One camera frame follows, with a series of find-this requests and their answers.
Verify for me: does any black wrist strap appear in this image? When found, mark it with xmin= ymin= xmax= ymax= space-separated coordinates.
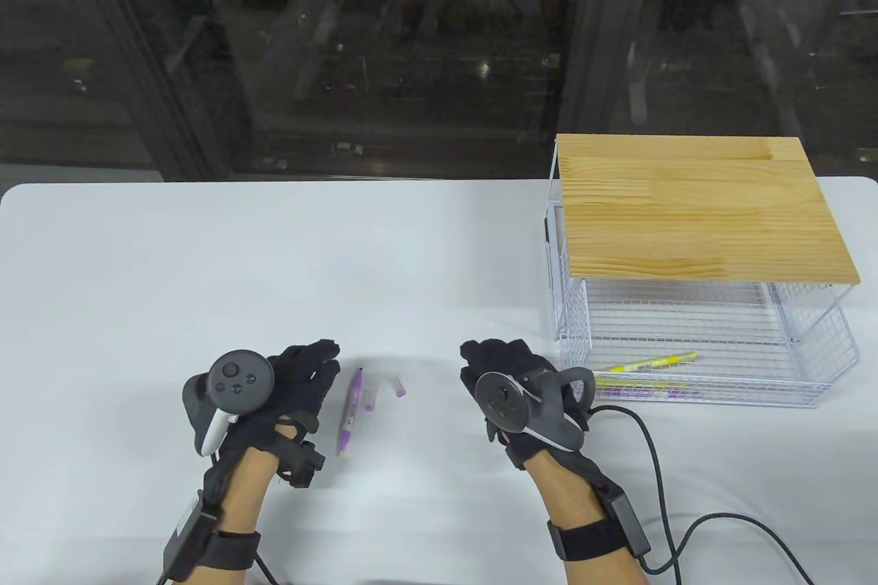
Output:
xmin=199 ymin=530 xmax=261 ymax=571
xmin=547 ymin=518 xmax=626 ymax=562

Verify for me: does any person's left forearm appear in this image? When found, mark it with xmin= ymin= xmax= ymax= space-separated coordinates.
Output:
xmin=171 ymin=448 xmax=278 ymax=585

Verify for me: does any black labelled wrist camera box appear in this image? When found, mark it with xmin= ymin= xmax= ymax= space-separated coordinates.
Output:
xmin=163 ymin=492 xmax=220 ymax=582

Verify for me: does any black cable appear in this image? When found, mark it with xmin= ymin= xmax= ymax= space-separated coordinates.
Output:
xmin=590 ymin=407 xmax=817 ymax=585
xmin=159 ymin=554 xmax=278 ymax=585

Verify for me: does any cluster of clear highlighter caps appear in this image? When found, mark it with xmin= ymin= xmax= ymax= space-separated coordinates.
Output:
xmin=366 ymin=376 xmax=407 ymax=412

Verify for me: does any black and white controller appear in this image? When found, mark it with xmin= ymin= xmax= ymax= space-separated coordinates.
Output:
xmin=475 ymin=367 xmax=596 ymax=452
xmin=182 ymin=350 xmax=275 ymax=457

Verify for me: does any person's right forearm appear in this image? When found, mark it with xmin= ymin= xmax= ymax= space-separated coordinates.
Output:
xmin=528 ymin=451 xmax=652 ymax=585

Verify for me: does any person's left hand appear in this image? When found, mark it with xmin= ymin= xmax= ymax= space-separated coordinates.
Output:
xmin=204 ymin=339 xmax=342 ymax=490

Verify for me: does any purple double-ended highlighter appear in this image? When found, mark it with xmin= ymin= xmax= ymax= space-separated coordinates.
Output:
xmin=336 ymin=368 xmax=364 ymax=455
xmin=600 ymin=387 xmax=702 ymax=402

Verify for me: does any dark window frame post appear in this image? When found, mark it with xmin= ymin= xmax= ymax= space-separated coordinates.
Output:
xmin=556 ymin=0 xmax=659 ymax=136
xmin=58 ymin=0 xmax=254 ymax=181

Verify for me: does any person's right hand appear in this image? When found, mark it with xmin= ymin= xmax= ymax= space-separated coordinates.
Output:
xmin=460 ymin=338 xmax=621 ymax=495

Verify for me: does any white wire drawer rack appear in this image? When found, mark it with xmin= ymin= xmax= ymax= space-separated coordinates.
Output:
xmin=547 ymin=136 xmax=859 ymax=409

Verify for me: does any light wooden board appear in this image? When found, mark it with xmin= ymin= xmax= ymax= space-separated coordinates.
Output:
xmin=554 ymin=134 xmax=862 ymax=284

